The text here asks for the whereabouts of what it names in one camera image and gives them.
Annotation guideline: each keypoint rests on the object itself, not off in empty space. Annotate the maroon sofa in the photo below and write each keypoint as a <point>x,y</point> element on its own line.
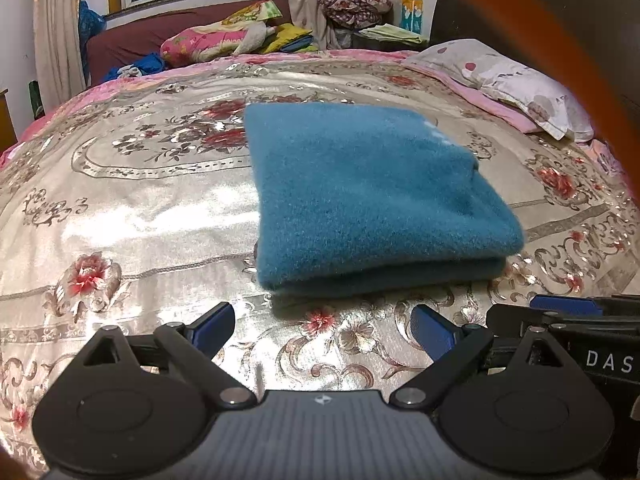
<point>125,45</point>

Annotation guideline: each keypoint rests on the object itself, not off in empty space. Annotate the white spotted pillow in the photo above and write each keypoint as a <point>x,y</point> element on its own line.
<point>500,80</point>

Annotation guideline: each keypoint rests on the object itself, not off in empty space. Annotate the blue plastic bag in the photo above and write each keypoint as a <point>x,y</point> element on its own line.
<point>90,25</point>

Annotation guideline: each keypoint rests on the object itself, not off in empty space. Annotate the yellow blue carton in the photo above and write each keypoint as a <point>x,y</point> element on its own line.
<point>412,10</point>

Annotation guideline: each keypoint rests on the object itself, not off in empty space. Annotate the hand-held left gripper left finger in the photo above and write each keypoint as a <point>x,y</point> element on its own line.
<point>215,330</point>

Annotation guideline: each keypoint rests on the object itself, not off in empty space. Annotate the shiny floral blanket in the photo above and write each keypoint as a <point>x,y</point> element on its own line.
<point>125,210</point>

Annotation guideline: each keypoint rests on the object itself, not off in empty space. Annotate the yellow green folded cloths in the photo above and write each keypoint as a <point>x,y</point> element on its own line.
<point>292,40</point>

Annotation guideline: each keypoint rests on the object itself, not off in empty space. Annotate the floral cloth bundle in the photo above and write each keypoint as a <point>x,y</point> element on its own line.
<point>355,2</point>

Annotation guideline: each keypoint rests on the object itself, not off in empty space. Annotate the pink bed sheet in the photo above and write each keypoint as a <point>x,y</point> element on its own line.
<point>505,112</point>

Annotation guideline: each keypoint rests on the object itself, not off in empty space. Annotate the teal knitted sweater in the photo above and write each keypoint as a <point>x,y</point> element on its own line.
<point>360,195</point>

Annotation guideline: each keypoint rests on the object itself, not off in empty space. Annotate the dark green object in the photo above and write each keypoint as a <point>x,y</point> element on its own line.
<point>36,100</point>

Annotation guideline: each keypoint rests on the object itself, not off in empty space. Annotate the pink floral quilt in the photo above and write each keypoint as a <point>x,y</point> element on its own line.
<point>210,42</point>

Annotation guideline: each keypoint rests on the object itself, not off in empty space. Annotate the pale green folded cloths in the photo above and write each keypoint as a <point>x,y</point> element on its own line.
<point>395,34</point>

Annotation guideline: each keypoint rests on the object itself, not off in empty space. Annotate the white grey cloth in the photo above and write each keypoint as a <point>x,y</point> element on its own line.
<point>255,37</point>

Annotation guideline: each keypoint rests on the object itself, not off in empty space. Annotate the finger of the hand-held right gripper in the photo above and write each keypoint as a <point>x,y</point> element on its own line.
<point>565,305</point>
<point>515,317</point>

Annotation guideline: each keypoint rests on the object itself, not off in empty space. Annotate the blue clothes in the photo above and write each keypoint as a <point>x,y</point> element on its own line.
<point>147,62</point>

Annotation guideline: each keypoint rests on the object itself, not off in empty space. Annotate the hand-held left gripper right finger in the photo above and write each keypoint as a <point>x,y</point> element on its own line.
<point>432,332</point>

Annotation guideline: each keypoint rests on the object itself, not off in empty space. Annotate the yellow wooden nightstand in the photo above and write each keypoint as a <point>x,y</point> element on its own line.
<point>6,125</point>

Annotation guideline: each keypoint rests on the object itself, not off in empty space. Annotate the dark wooden headboard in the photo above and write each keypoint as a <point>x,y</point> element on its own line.
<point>500,5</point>

